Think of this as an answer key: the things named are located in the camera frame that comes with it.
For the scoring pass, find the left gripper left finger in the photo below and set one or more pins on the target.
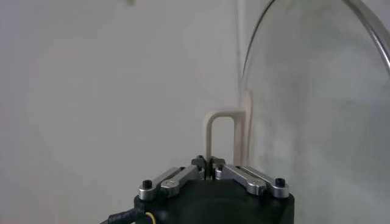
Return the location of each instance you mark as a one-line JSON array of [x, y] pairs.
[[170, 181]]

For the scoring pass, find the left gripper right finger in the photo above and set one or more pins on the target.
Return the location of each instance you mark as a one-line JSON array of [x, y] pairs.
[[250, 181]]

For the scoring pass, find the round glass lid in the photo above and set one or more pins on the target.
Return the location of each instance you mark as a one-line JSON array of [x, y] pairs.
[[304, 121]]

